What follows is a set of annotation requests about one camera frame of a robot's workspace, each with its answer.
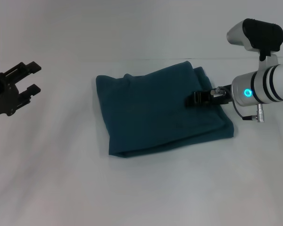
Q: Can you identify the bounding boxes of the teal blue shirt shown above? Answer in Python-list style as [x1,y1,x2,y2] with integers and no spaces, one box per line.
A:
[95,60,235,159]

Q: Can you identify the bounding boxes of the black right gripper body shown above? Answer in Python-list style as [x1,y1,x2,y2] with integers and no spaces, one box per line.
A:
[203,84,234,105]

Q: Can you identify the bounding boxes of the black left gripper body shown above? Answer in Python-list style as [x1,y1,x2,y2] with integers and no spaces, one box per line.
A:
[0,72,21,121]

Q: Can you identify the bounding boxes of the dark right arm cable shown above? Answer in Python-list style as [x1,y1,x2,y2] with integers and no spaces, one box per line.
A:
[232,100,265,123]

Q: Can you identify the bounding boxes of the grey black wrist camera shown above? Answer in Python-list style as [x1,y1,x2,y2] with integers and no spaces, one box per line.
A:
[226,18,283,71]

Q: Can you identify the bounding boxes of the small silver metal knob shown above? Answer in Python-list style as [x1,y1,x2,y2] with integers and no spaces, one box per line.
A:
[210,86,226,97]

